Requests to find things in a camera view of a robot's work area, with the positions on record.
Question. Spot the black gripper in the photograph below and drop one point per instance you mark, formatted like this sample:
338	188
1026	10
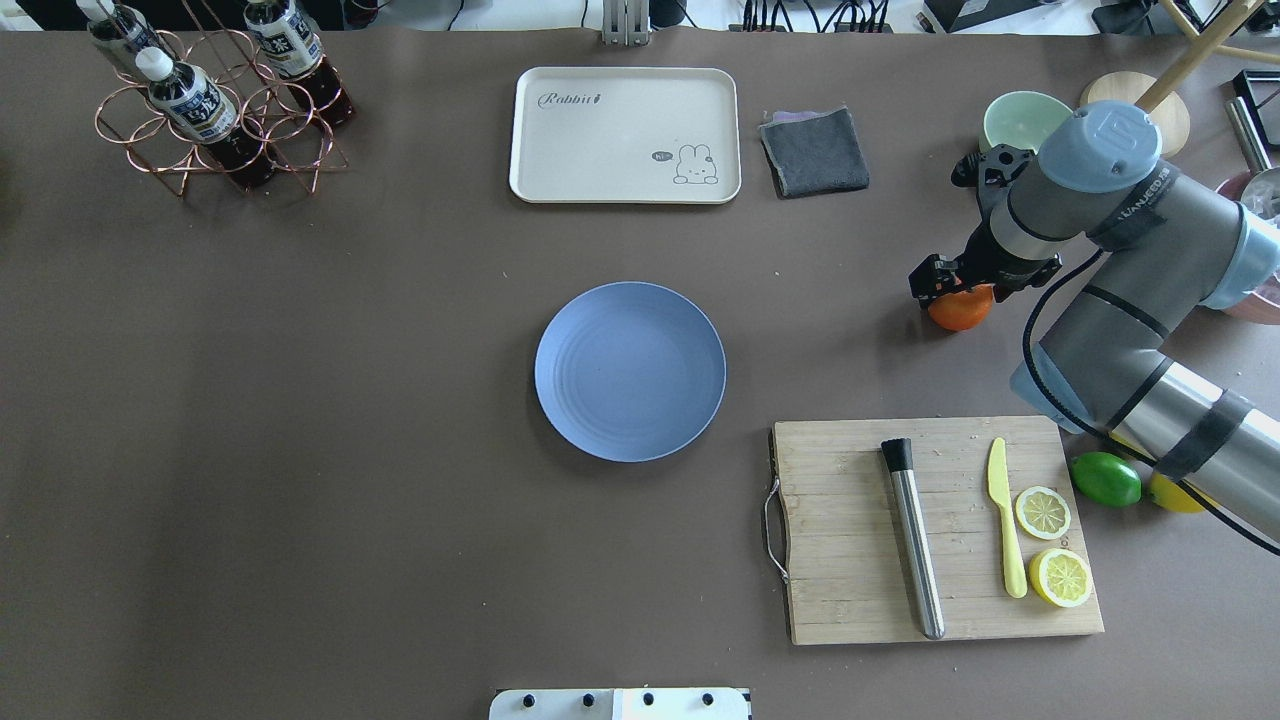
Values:
983	252

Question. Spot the orange mandarin fruit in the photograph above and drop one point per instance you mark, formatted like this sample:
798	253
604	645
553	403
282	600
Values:
962	311

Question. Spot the blue round plate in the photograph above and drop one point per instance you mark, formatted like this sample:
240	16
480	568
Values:
630	371

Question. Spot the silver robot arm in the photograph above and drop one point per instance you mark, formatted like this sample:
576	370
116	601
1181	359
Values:
1171	245

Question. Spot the grey folded cloth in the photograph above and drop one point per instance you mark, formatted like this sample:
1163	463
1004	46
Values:
814	152

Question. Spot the mint green bowl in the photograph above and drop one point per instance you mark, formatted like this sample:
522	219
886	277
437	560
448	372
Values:
1022	119

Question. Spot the steel muddler black tip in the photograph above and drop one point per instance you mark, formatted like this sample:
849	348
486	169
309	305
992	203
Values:
898	455

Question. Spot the yellow plastic knife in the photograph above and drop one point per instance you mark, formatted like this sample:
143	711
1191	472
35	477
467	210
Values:
998	488

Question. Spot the bamboo cutting board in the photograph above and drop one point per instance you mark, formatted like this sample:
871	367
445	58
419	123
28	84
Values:
847	580

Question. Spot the lemon half slice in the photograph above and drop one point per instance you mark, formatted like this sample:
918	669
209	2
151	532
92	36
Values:
1043	513
1061	577

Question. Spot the green lime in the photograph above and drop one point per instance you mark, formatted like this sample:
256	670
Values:
1106	478

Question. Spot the wooden cup tree stand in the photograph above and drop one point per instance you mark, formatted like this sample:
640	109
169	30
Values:
1157	96

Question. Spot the yellow lemon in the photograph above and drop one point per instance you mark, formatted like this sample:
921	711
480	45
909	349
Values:
1170	496

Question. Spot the steel ice scoop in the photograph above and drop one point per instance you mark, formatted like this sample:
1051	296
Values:
1255	150

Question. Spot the black glass tray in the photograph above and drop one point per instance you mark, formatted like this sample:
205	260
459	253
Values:
1260	91

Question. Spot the cream rabbit tray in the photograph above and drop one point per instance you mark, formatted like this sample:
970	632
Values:
625	135

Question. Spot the tea bottle white cap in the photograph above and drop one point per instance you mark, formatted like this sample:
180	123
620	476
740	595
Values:
203	113

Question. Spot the aluminium frame post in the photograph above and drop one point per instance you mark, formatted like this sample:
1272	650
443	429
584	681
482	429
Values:
626	23

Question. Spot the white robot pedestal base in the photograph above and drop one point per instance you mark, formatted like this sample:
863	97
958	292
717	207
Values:
623	703

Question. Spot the copper wire bottle rack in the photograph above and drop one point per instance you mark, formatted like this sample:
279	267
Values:
246	104

